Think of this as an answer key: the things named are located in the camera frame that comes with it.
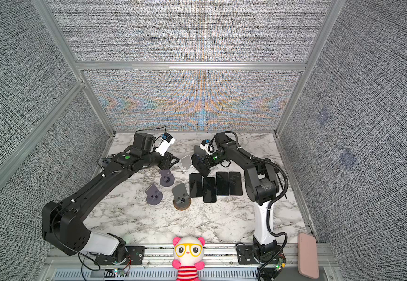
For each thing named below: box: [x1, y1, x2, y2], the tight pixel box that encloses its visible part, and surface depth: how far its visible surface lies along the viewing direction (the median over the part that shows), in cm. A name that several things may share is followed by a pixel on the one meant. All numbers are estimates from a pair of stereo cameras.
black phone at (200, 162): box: [191, 153, 211, 178], surface depth 99 cm
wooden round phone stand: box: [171, 182, 192, 211], surface depth 86 cm
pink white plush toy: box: [171, 235, 206, 281], surface depth 69 cm
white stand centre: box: [179, 154, 196, 176], surface depth 100 cm
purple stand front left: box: [145, 183, 164, 206], surface depth 88 cm
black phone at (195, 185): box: [189, 172, 203, 198], surface depth 97 cm
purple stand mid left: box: [159, 169, 175, 187], surface depth 96 cm
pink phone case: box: [297, 232, 320, 280], surface depth 75 cm
